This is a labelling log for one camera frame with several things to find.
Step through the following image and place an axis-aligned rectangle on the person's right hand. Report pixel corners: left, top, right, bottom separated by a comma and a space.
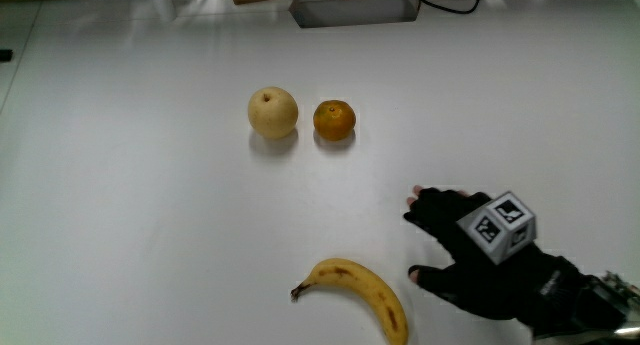
402, 185, 594, 339

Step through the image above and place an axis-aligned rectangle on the yellow banana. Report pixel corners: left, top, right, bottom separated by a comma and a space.
290, 257, 410, 345

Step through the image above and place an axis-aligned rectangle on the orange tangerine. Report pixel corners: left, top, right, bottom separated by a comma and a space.
312, 99, 357, 142

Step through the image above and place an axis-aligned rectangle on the pale yellow pear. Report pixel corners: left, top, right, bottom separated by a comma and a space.
247, 86, 300, 140

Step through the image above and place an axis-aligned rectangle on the white table leg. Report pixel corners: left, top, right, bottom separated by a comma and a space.
146, 0, 177, 23

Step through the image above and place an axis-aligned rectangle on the black cable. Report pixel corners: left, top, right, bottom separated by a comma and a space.
416, 0, 485, 15

